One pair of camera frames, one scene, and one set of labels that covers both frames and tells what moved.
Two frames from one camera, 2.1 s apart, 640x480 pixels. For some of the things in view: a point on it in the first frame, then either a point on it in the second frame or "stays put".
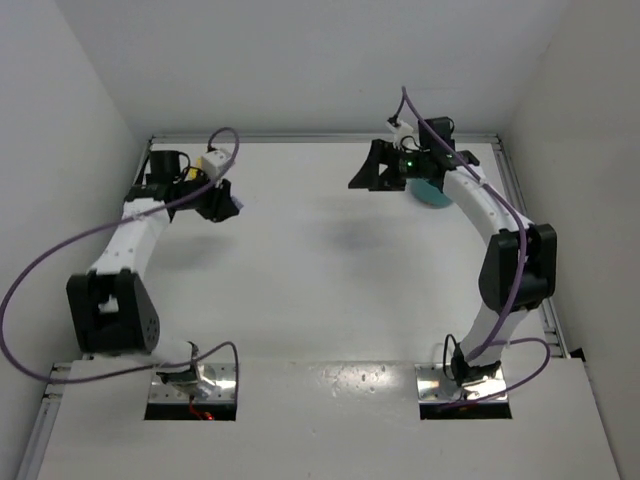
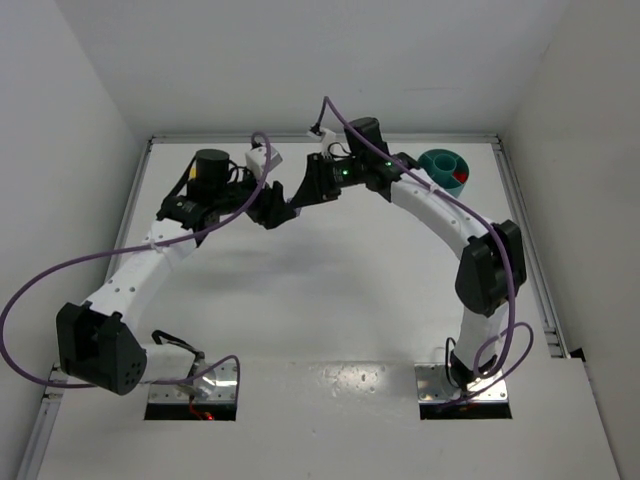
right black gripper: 390,166 → 319,176
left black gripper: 214,201 → 259,201
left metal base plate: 203,383 stays put
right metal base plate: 433,385 stays put
